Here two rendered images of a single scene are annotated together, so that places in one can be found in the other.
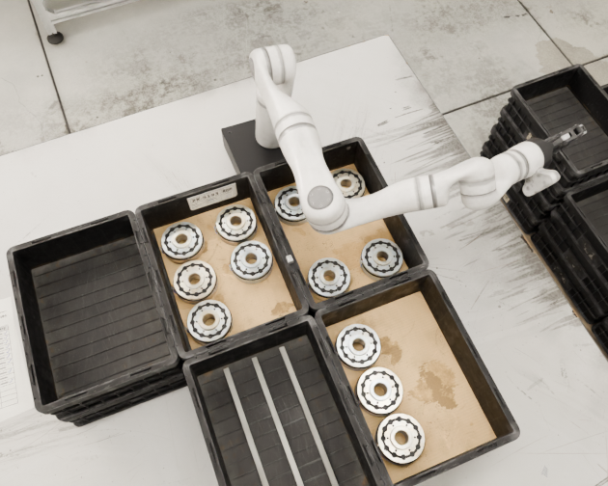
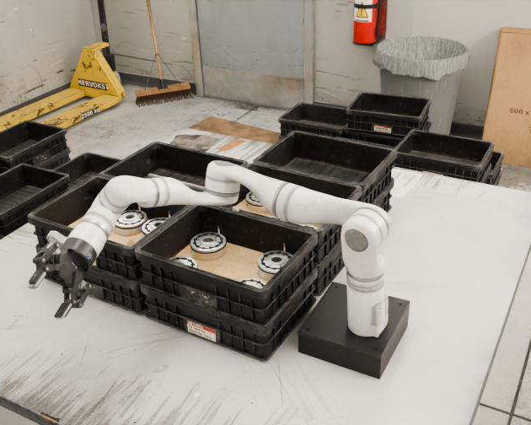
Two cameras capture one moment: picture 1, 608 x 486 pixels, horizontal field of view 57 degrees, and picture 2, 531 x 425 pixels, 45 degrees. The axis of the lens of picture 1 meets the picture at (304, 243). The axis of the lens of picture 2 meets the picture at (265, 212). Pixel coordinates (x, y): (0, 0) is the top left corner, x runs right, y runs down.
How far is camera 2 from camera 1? 2.08 m
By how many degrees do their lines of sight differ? 82
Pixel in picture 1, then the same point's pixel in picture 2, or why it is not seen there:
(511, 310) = (48, 357)
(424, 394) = not seen: hidden behind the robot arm
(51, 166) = (495, 247)
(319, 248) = (233, 261)
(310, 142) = (265, 181)
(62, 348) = (327, 168)
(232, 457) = (195, 180)
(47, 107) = not seen: outside the picture
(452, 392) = not seen: hidden behind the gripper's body
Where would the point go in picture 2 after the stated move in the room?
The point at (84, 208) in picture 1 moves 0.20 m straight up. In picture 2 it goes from (434, 242) to (441, 187)
